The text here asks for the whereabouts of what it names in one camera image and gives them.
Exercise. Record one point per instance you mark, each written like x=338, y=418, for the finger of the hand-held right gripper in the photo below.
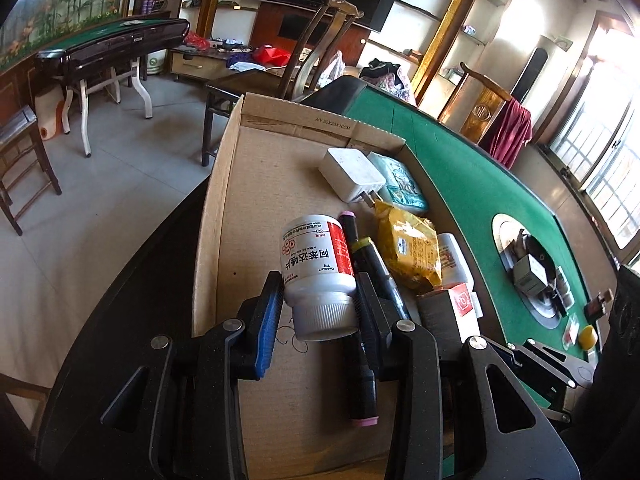
x=555, y=362
x=542, y=390

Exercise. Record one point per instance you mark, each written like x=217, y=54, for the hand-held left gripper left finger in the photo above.
x=265, y=330

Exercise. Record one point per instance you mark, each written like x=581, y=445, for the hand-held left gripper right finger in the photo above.
x=367, y=320

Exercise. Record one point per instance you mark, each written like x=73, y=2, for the yellow round jar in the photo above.
x=588, y=337

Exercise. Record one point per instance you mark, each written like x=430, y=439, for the black marker pen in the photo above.
x=360, y=395

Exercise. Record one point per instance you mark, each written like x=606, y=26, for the white bottle red label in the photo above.
x=315, y=265

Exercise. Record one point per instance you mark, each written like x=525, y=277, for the grey red glue box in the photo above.
x=450, y=310

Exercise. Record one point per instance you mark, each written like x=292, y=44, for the yellow snack packet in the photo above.
x=405, y=245

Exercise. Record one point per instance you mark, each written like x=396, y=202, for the small grey box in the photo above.
x=532, y=272

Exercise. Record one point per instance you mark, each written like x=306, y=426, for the white bottle red print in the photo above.
x=455, y=265

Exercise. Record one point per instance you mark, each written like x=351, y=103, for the black foil pouch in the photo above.
x=535, y=247

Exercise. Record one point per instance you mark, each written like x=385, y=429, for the brown cardboard box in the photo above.
x=260, y=200

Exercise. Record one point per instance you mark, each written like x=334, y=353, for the teal cartoon tissue pack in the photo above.
x=402, y=185

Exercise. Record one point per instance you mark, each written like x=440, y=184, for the white charger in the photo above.
x=350, y=170

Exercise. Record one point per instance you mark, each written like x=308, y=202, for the clear plastic box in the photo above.
x=571, y=332

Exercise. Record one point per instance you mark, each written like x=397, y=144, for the round metal table centre disc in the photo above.
x=505, y=230

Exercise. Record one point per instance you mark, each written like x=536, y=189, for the window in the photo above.
x=610, y=170

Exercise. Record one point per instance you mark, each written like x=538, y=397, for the dark red cloth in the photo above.
x=510, y=130

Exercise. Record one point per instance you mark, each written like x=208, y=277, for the wooden chair carved back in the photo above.
x=482, y=110

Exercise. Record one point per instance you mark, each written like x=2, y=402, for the pile of clothes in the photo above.
x=387, y=80

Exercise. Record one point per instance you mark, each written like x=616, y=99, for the white plastic bag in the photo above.
x=330, y=72

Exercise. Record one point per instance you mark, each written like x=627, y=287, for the red folded cloth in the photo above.
x=270, y=55

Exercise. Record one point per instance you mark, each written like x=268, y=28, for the wooden television cabinet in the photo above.
x=195, y=62

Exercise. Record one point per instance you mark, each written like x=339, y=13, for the black oval board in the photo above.
x=530, y=75

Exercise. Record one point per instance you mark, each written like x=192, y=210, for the white bucket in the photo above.
x=156, y=62

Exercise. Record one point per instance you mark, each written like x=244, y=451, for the red plastic bag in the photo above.
x=195, y=40

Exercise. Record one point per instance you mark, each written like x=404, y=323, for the dark wooden chair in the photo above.
x=330, y=15

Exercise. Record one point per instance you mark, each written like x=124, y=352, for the white plastic jug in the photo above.
x=50, y=110

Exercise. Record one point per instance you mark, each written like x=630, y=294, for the dark wooden stool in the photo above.
x=20, y=125

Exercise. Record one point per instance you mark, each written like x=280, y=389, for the folding green mahjong table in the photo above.
x=110, y=40

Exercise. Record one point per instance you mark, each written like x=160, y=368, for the floral wall mural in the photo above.
x=65, y=5

